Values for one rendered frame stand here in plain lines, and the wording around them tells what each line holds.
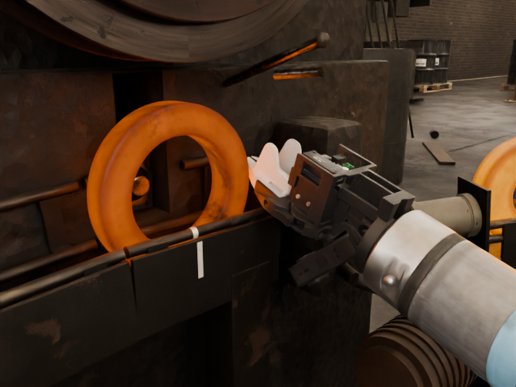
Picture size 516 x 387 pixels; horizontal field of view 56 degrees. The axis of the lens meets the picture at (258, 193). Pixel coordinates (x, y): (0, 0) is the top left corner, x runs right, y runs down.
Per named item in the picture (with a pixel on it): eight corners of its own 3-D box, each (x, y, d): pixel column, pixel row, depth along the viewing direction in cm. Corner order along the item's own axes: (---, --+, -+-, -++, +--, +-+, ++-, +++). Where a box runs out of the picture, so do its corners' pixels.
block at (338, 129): (267, 276, 74) (268, 118, 67) (303, 262, 79) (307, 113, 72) (321, 302, 66) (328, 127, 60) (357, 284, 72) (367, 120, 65)
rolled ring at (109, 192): (250, 95, 54) (231, 94, 56) (90, 110, 42) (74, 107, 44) (251, 251, 59) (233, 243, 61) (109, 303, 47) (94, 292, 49)
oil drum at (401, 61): (299, 177, 347) (303, 47, 321) (352, 164, 385) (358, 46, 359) (369, 196, 305) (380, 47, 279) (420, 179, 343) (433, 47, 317)
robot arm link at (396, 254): (435, 293, 50) (381, 329, 44) (397, 266, 53) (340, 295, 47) (472, 223, 46) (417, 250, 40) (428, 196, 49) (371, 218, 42)
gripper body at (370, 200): (338, 140, 55) (428, 194, 48) (317, 204, 59) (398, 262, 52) (290, 150, 50) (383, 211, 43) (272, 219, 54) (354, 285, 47)
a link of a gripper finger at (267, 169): (257, 124, 59) (311, 159, 53) (247, 167, 61) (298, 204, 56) (237, 127, 57) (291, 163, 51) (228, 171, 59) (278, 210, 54)
